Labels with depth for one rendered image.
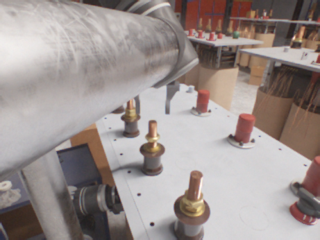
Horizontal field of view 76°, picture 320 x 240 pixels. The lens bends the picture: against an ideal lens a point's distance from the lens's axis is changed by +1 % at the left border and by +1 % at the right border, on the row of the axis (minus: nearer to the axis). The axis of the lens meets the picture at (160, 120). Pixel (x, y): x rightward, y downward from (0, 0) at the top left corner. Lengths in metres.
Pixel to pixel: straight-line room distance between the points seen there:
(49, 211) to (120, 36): 0.61
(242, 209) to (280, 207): 0.12
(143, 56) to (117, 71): 0.05
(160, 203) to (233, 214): 0.22
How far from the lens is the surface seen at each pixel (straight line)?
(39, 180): 0.65
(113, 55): 0.16
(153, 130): 0.69
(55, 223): 0.75
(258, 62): 7.63
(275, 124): 2.51
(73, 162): 1.69
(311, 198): 0.76
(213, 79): 3.17
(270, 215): 0.76
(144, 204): 0.69
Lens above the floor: 1.90
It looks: 28 degrees down
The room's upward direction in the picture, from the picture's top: 2 degrees clockwise
